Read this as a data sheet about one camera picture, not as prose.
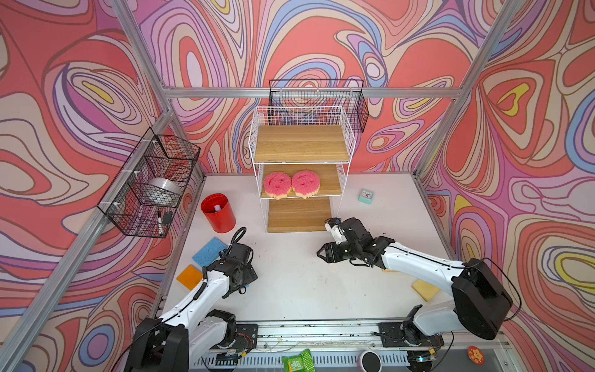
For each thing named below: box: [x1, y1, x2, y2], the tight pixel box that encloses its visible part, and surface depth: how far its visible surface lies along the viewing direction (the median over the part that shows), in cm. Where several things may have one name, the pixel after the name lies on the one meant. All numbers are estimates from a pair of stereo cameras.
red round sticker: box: [467, 345, 486, 366], surface depth 72 cm
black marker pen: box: [157, 210, 164, 237], surface depth 73 cm
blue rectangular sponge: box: [191, 236, 229, 268], surface depth 93 cm
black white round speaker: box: [357, 350, 383, 372], surface depth 66 cm
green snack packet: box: [282, 347, 316, 372], surface depth 70 cm
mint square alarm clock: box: [357, 188, 374, 205], surface depth 110 cm
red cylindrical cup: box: [200, 192, 237, 234], surface depth 97 cm
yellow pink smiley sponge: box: [292, 169, 320, 200], surface depth 80 cm
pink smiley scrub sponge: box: [263, 171, 292, 200], surface depth 80 cm
